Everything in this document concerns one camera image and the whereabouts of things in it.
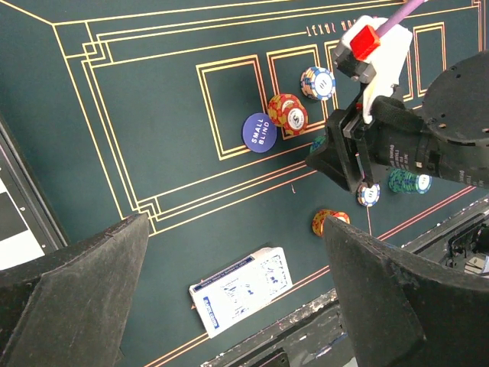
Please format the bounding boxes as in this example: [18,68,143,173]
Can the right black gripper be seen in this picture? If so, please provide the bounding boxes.
[305,97,488,193]

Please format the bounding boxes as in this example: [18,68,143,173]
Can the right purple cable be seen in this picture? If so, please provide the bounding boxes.
[376,0,427,39]

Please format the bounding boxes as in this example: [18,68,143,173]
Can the peach chips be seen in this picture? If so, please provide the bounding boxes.
[300,67,335,101]

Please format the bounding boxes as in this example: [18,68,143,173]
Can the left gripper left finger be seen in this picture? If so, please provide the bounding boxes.
[1,214,149,366]

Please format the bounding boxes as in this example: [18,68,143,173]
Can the peach blue chip stack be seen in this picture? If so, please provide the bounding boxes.
[357,183,381,207]

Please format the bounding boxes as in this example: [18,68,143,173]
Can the green poker table mat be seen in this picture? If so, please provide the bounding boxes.
[1,1,485,366]

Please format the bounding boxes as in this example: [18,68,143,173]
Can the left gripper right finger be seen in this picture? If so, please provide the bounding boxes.
[324,218,488,366]

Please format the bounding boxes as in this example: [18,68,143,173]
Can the orange red chip stack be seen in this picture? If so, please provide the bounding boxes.
[312,209,351,237]

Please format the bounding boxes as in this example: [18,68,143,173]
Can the blue white card deck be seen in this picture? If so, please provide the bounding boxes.
[189,247,293,338]

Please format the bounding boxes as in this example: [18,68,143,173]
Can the black white checkerboard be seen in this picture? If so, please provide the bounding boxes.
[1,120,68,270]

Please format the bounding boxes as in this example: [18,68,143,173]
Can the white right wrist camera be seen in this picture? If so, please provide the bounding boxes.
[332,15,413,124]

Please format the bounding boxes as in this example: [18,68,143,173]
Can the green chips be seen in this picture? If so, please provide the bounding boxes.
[309,135,327,153]

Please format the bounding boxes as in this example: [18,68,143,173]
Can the green chip stack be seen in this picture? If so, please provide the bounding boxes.
[388,169,432,194]

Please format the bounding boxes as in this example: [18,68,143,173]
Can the purple small blind button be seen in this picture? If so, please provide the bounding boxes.
[241,113,277,154]

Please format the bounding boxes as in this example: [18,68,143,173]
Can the orange chips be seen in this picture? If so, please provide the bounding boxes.
[267,93,309,135]

